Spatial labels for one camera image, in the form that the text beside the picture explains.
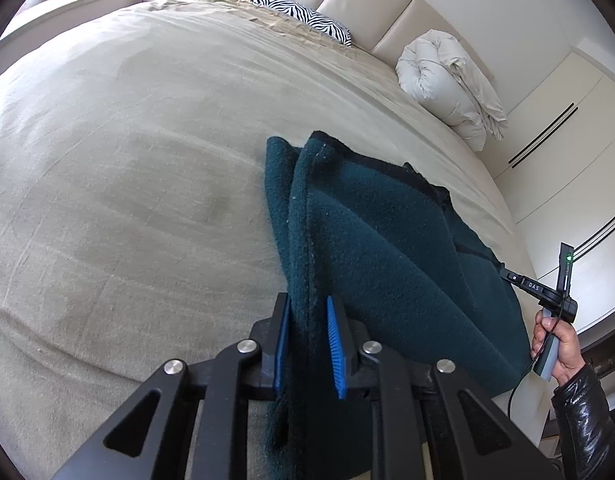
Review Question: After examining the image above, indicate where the dark teal knit sweater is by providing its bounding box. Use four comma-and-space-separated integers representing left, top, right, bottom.
264, 131, 530, 479

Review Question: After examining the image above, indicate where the white rolled duvet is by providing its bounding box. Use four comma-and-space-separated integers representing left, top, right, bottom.
395, 29, 508, 153

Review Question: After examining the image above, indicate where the person right hand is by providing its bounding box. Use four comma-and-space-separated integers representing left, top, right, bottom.
529, 308, 584, 386

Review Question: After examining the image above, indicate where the white wardrobe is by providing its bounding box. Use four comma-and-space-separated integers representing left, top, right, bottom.
480, 52, 615, 332

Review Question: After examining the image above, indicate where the zebra print pillow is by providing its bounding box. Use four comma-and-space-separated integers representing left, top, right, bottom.
249, 0, 352, 47

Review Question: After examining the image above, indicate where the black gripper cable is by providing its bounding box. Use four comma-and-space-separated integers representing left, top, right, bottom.
507, 316, 556, 424

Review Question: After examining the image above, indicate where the black jacket right forearm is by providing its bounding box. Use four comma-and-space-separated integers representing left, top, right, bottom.
553, 364, 615, 479

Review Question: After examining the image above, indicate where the beige padded headboard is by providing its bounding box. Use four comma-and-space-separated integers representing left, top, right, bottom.
294, 0, 494, 79

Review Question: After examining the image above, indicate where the beige bed cover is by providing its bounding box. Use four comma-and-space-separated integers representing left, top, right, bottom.
0, 0, 533, 479

